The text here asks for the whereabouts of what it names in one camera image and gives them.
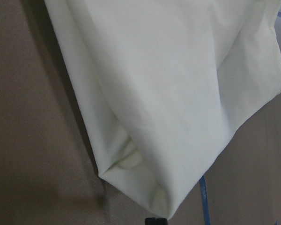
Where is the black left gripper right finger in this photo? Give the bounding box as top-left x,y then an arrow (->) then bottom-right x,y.
156,218 -> 166,225

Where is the cream long-sleeve cat shirt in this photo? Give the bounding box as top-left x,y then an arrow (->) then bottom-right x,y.
45,0 -> 281,219

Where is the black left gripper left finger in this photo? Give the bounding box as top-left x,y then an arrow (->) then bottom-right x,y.
145,217 -> 156,225

